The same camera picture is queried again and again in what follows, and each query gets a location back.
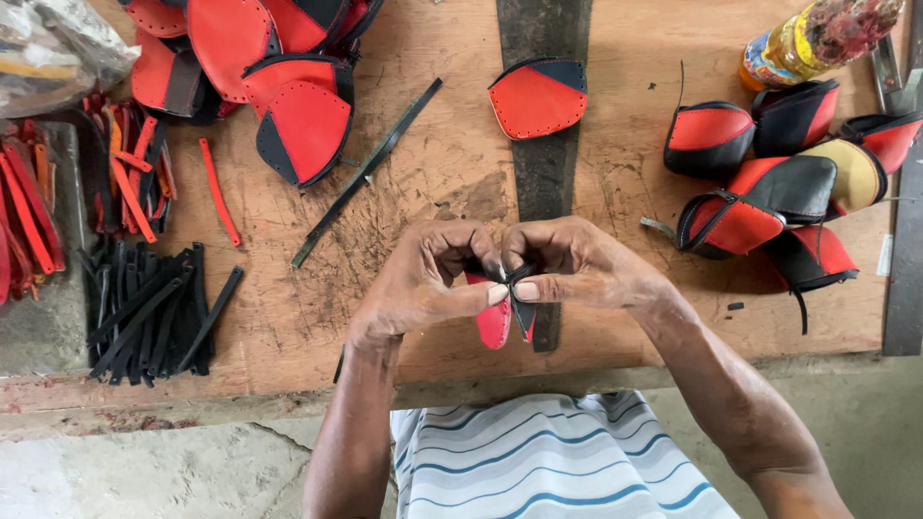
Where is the striped white blue shirt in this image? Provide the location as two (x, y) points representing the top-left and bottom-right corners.
(389, 390), (741, 519)

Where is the pile of black leather strips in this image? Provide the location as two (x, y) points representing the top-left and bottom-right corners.
(78, 242), (245, 389)

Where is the yellow glue bottle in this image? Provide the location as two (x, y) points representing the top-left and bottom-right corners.
(738, 0), (907, 93)

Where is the person's right hand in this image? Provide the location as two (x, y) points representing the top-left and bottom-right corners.
(501, 215), (679, 323)

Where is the metal tool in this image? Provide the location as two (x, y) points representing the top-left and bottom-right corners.
(869, 35), (923, 118)

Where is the red black leather shoe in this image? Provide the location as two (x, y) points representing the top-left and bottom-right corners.
(463, 261), (539, 351)

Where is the flat red black leather upper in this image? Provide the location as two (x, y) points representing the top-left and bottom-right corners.
(487, 57), (589, 141)

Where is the bundle of red leather strips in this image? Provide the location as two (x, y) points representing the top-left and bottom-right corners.
(0, 119), (67, 306)

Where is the heap of folded shoe uppers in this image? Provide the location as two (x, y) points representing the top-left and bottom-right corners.
(640, 78), (923, 337)

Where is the dark metal plate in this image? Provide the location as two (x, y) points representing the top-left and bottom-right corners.
(495, 0), (594, 354)

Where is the grey metal ruler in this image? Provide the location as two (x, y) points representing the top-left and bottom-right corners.
(882, 136), (923, 358)

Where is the pile of red orange strips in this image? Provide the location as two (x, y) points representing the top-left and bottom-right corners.
(81, 94), (178, 245)

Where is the single red leather strip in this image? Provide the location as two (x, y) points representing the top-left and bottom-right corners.
(198, 137), (243, 248)

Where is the person's left hand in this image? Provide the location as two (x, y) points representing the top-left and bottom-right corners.
(349, 218), (510, 347)

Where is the pile of flat leather uppers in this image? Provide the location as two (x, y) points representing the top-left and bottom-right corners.
(119, 0), (385, 190)

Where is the long black leather strap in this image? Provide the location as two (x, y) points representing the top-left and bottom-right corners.
(290, 77), (444, 270)

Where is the clear plastic bag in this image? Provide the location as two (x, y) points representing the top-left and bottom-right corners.
(0, 0), (142, 121)

